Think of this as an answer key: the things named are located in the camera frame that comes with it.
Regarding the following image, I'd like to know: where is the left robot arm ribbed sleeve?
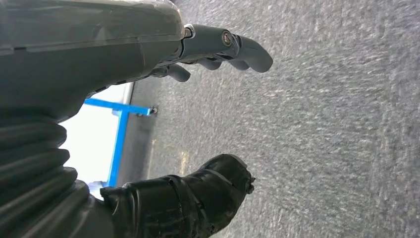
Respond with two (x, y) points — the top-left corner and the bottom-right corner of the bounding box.
(0, 113), (115, 238)

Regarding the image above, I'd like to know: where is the blue shelf rack with casters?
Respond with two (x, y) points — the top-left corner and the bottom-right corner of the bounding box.
(83, 98), (158, 188)

